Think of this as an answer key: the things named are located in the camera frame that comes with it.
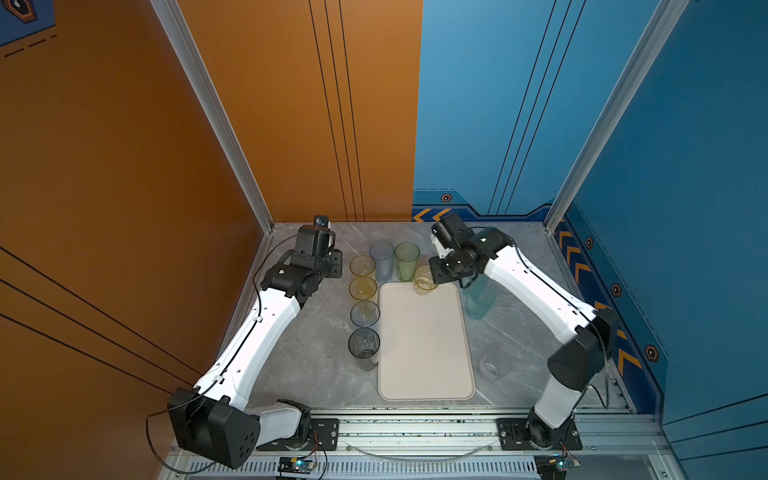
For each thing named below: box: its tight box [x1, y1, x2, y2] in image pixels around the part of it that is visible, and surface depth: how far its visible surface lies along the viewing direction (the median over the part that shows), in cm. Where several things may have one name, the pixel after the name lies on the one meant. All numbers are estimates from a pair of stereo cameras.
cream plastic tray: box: [377, 282, 476, 402], surface depth 87 cm
